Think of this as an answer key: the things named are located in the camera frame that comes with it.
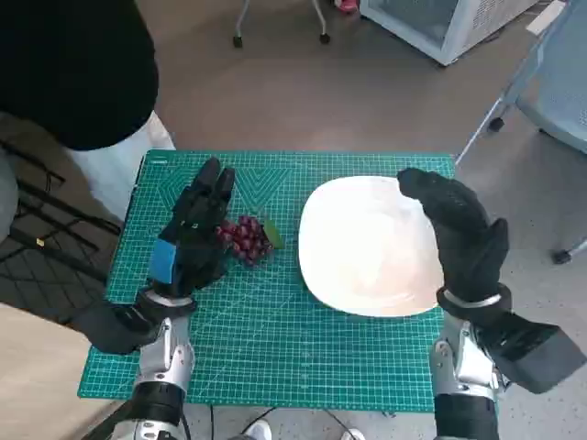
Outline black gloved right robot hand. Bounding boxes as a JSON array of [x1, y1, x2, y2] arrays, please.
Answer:
[[396, 167, 510, 303]]

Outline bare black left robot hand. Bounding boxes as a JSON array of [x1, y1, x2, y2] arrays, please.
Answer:
[[149, 157, 237, 299]]

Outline red toy grape bunch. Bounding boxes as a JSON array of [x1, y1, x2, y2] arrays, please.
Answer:
[[215, 214, 285, 267]]

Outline white square plate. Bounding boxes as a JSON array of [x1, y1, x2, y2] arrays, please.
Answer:
[[297, 175, 446, 318]]

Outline green cutting mat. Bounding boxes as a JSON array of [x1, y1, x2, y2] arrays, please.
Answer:
[[75, 148, 457, 413]]

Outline black metal rack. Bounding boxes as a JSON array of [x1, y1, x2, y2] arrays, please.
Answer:
[[0, 135, 125, 322]]

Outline pale blue mesh chair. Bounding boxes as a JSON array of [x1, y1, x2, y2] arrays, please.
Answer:
[[455, 0, 587, 265]]

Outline white chair legs with casters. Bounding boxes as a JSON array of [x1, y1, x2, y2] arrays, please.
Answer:
[[231, 0, 332, 50]]

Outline person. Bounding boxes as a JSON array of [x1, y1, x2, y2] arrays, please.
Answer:
[[0, 0, 178, 228]]

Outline light wooden table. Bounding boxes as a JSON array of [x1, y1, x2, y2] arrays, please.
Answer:
[[0, 300, 116, 440]]

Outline white glass-front cabinet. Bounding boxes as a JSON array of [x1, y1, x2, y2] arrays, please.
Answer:
[[359, 0, 542, 68]]

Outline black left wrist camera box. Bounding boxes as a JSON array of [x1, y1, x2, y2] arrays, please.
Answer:
[[68, 300, 160, 357]]

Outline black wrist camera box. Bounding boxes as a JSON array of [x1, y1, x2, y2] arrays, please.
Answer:
[[68, 300, 160, 357], [476, 311, 587, 395]]

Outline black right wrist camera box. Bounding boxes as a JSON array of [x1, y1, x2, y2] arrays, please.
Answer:
[[476, 311, 587, 395]]

